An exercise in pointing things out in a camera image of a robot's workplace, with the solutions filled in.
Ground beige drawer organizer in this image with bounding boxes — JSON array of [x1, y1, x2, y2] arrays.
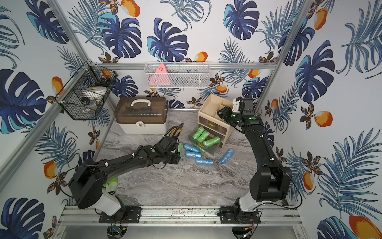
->
[[198, 95, 233, 148]]

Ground clear bottom drawer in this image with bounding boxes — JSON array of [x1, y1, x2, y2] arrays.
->
[[189, 124, 225, 155]]

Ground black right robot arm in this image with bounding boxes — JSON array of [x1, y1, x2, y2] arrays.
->
[[217, 98, 292, 223]]

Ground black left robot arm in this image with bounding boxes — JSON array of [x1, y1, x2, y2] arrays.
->
[[68, 134, 181, 224]]

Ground yellow black pliers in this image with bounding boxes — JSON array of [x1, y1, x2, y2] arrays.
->
[[170, 123, 184, 137]]

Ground blue roll top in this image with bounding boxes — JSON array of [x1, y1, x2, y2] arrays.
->
[[184, 143, 201, 153]]

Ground blue roll middle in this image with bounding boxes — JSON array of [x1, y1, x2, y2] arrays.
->
[[185, 151, 202, 158]]

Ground blue roll lower right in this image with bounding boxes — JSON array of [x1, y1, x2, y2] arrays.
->
[[196, 158, 213, 166]]

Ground brown lidded storage box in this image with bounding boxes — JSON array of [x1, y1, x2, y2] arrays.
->
[[114, 96, 168, 134]]

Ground green work glove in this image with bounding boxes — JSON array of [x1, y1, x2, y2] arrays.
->
[[103, 177, 118, 195]]

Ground pink triangle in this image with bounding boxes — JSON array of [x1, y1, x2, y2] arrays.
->
[[148, 63, 171, 87]]

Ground white tape roll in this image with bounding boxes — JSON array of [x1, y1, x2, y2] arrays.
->
[[81, 87, 107, 99]]

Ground clear wall tray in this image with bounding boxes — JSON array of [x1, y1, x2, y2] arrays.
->
[[144, 62, 210, 88]]

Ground black wire basket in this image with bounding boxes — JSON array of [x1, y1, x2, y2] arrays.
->
[[54, 62, 118, 120]]

